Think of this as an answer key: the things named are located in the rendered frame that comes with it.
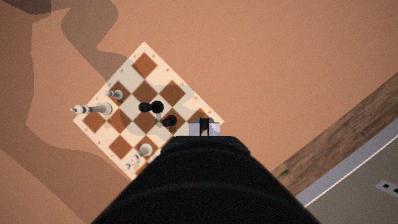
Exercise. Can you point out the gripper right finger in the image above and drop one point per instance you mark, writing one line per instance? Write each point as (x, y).
(213, 128)

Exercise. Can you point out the brown and cream chessboard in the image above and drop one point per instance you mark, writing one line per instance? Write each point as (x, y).
(144, 77)

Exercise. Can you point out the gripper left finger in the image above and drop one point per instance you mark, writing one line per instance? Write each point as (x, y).
(195, 127)

